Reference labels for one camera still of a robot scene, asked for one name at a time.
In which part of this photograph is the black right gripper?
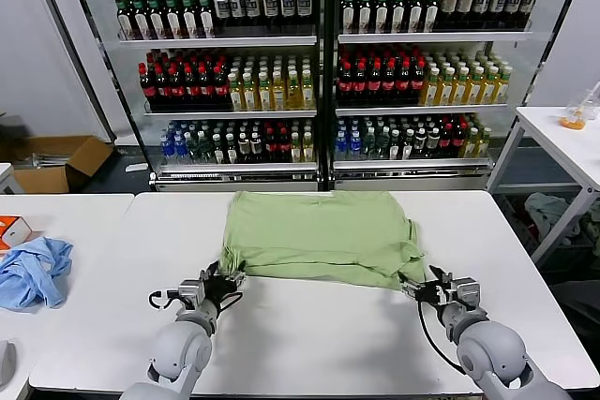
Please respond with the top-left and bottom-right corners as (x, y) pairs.
(397, 264), (458, 315)

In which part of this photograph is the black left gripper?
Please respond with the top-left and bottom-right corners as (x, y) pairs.
(199, 260), (248, 315)

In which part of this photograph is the light green polo shirt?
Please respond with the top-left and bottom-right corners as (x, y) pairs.
(218, 189), (428, 289)

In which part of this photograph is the pale clothes pile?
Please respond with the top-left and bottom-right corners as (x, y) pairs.
(523, 191), (582, 246)

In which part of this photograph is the dark clothes heap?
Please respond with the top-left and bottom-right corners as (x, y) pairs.
(579, 211), (600, 258)

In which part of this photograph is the glass drinks display cabinet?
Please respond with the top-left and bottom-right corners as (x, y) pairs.
(27, 0), (329, 193)
(327, 0), (594, 192)

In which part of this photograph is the dark mesh basket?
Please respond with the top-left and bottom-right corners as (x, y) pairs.
(496, 192), (540, 258)

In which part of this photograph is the white shelf board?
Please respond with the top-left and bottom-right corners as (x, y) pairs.
(337, 30), (534, 43)
(154, 162), (321, 181)
(117, 35), (321, 48)
(332, 157), (494, 179)
(142, 109), (321, 119)
(335, 103), (511, 116)

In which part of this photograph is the small cola bottle red cap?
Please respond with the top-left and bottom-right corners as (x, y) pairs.
(438, 124), (453, 158)
(450, 122), (465, 157)
(263, 129), (278, 164)
(277, 127), (292, 164)

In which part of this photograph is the black chair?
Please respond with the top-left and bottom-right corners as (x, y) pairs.
(547, 276), (600, 348)

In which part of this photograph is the yellow juice bottle green cap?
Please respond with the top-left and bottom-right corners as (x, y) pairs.
(452, 67), (469, 106)
(481, 66), (498, 105)
(228, 72), (245, 112)
(286, 69), (303, 111)
(272, 70), (288, 111)
(494, 65), (512, 104)
(421, 67), (441, 106)
(242, 71), (259, 112)
(467, 66), (484, 105)
(300, 68), (316, 110)
(438, 67), (455, 106)
(257, 71), (274, 111)

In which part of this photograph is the crumpled light blue cloth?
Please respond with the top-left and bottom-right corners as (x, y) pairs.
(0, 236), (75, 311)

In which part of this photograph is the white side table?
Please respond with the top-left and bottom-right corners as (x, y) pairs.
(486, 106), (600, 269)

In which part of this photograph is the open cardboard box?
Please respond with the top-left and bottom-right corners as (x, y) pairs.
(0, 135), (116, 194)

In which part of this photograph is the orange and white box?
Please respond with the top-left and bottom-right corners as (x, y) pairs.
(0, 215), (34, 249)

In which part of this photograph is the glass flask orange liquid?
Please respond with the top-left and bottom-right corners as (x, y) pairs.
(560, 97), (588, 130)

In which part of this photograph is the grey rounded object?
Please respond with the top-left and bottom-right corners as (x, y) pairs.
(0, 338), (18, 387)

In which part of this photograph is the small white stand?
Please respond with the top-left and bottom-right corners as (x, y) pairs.
(0, 162), (23, 194)

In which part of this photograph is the clear glass beaker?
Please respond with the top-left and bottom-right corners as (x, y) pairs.
(583, 81), (600, 122)

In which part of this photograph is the black blurry bag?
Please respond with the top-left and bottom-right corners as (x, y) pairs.
(0, 111), (30, 150)

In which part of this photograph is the dark bottle green cap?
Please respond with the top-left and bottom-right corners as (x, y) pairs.
(356, 0), (374, 35)
(339, 0), (357, 36)
(390, 0), (408, 34)
(407, 0), (425, 34)
(373, 0), (391, 35)
(423, 0), (441, 33)
(198, 0), (217, 38)
(132, 0), (151, 40)
(115, 0), (135, 40)
(147, 0), (167, 40)
(181, 0), (200, 39)
(164, 0), (183, 39)

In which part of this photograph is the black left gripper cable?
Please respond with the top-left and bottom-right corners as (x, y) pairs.
(217, 290), (245, 313)

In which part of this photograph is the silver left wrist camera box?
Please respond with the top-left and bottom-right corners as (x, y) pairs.
(177, 279), (208, 304)

